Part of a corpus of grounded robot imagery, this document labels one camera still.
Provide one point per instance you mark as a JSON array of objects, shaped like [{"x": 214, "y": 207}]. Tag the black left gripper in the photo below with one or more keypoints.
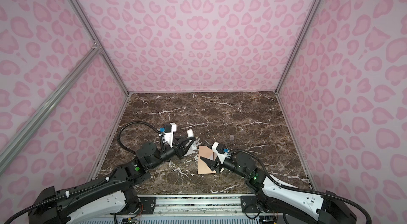
[{"x": 178, "y": 150}]

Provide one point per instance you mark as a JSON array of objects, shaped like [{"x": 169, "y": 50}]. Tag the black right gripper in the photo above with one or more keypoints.
[{"x": 213, "y": 166}]

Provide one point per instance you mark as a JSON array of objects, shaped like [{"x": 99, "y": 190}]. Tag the white glue stick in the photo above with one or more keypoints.
[{"x": 191, "y": 136}]

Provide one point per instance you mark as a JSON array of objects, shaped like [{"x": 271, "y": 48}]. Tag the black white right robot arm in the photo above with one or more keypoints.
[{"x": 272, "y": 195}]

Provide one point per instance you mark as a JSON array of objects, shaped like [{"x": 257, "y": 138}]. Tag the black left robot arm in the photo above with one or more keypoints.
[{"x": 56, "y": 207}]

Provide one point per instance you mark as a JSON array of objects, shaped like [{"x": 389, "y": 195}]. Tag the left diagonal aluminium strut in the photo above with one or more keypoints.
[{"x": 21, "y": 138}]

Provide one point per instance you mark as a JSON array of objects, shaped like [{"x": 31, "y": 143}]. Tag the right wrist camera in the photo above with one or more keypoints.
[{"x": 221, "y": 151}]

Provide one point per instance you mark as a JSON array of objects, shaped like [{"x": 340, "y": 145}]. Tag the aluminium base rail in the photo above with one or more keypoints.
[{"x": 177, "y": 209}]

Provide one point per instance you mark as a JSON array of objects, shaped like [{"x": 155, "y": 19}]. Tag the right corner aluminium post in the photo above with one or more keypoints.
[{"x": 312, "y": 13}]

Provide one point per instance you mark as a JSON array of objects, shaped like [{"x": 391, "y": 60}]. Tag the corner aluminium post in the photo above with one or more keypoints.
[
  {"x": 86, "y": 23},
  {"x": 312, "y": 13}
]

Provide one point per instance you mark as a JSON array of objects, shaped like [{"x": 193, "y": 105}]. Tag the left corner aluminium post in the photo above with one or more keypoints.
[{"x": 86, "y": 23}]

